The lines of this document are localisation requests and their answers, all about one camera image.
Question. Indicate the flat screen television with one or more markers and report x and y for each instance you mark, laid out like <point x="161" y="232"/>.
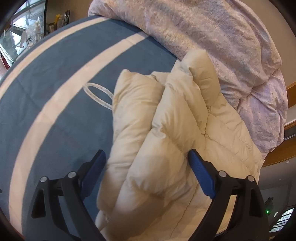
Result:
<point x="26" y="28"/>

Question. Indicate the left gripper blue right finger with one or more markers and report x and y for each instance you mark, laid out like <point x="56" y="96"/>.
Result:
<point x="248" y="219"/>

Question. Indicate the cream quilted down jacket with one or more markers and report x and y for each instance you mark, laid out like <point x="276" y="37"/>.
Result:
<point x="149" y="191"/>

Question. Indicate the blue white striped bed sheet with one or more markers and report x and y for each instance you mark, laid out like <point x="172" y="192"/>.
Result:
<point x="56" y="105"/>

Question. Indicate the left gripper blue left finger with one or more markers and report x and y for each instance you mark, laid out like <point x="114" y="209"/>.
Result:
<point x="45" y="219"/>

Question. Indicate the lilac floral duvet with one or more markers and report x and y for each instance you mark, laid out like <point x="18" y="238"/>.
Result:
<point x="241" y="49"/>

